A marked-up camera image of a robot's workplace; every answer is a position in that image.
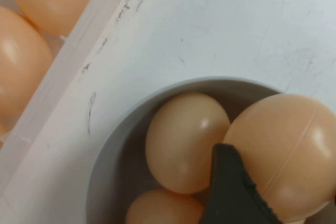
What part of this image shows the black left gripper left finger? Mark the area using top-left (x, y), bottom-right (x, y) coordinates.
top-left (199, 143), bottom-right (284, 224)

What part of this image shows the transparent plastic egg box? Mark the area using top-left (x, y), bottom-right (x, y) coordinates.
top-left (0, 0), bottom-right (158, 204)

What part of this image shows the grey round bowl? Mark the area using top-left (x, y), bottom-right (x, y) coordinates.
top-left (85, 77), bottom-right (287, 224)

